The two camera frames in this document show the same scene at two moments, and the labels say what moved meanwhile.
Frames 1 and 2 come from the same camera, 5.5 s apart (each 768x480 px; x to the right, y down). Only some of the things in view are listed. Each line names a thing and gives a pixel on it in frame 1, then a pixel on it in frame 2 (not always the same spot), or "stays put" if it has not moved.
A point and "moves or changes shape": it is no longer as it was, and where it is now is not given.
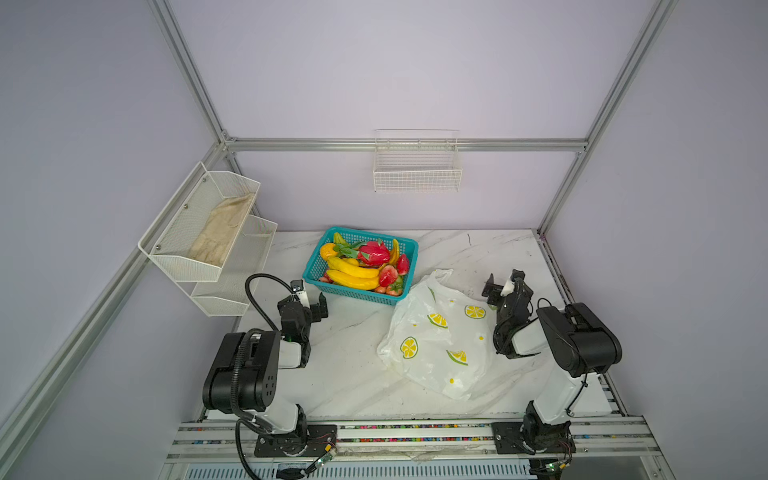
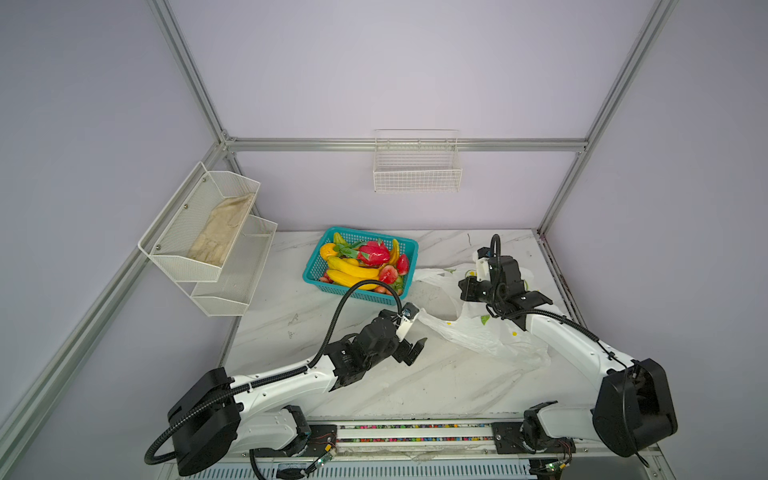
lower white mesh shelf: x=246 y=257 stays put
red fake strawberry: x=388 y=275 stays put
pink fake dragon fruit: x=374 y=254 stays put
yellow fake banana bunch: x=350 y=273 stays put
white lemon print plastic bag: x=440 y=339 moves or changes shape
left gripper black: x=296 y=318 → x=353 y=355
